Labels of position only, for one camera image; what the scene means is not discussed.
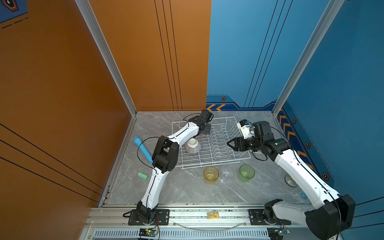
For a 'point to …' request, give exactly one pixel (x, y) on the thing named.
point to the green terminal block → (143, 175)
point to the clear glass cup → (228, 172)
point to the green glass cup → (246, 172)
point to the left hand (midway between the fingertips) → (203, 126)
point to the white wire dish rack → (214, 151)
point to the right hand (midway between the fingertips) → (231, 142)
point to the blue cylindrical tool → (138, 141)
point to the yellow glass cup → (211, 174)
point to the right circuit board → (275, 233)
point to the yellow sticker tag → (211, 215)
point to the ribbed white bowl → (192, 146)
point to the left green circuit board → (151, 232)
